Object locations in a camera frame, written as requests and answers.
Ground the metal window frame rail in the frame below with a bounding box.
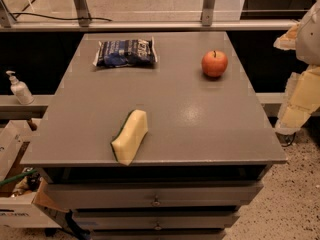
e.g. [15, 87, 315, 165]
[0, 0, 299, 32]

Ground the red apple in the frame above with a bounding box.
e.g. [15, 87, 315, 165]
[201, 50, 228, 77]

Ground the black cable on ledge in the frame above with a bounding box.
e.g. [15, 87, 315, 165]
[9, 11, 114, 23]

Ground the green hose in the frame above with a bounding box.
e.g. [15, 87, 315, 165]
[0, 169, 38, 188]

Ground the grey drawer cabinet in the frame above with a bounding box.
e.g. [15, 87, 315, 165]
[23, 32, 286, 240]

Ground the blue chip bag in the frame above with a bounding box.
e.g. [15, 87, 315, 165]
[93, 38, 158, 68]

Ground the white pump bottle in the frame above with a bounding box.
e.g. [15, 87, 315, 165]
[6, 70, 34, 105]

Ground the black cable on floor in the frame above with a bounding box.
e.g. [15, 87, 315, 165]
[279, 132, 298, 148]

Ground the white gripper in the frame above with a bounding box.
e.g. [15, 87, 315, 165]
[273, 0, 320, 135]

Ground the cardboard box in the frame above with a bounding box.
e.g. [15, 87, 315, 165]
[0, 118, 64, 229]

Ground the yellow green sponge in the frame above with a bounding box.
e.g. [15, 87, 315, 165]
[110, 110, 148, 166]

